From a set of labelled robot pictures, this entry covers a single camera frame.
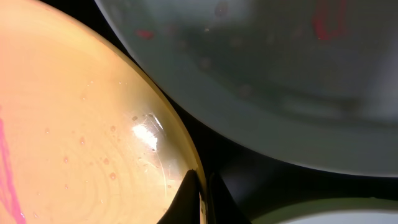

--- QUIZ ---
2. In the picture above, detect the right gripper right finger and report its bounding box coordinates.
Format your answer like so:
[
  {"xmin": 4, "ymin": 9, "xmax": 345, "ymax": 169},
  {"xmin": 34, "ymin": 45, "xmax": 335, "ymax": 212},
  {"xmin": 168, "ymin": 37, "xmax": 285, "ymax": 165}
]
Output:
[{"xmin": 208, "ymin": 173, "xmax": 251, "ymax": 224}]

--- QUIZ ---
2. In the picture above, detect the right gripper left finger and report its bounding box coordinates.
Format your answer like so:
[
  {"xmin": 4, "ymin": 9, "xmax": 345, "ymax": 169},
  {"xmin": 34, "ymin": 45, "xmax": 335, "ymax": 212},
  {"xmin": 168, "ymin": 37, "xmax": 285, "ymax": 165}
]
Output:
[{"xmin": 158, "ymin": 170, "xmax": 200, "ymax": 224}]

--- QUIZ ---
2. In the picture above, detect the yellow plate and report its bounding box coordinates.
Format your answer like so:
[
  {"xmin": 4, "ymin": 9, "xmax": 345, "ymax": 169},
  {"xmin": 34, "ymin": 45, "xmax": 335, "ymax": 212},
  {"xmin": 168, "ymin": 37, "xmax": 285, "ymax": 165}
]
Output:
[{"xmin": 1, "ymin": 0, "xmax": 207, "ymax": 223}]

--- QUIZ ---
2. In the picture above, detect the mint plate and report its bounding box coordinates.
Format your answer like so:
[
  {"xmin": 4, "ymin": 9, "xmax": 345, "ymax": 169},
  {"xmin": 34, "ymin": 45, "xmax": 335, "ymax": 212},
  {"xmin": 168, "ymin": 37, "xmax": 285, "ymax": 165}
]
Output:
[{"xmin": 251, "ymin": 198, "xmax": 397, "ymax": 224}]

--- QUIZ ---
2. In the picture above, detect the green plate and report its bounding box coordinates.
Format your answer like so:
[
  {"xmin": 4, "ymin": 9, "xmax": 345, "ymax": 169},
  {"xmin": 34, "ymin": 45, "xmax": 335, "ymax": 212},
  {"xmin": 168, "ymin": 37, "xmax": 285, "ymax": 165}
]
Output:
[{"xmin": 97, "ymin": 0, "xmax": 397, "ymax": 177}]

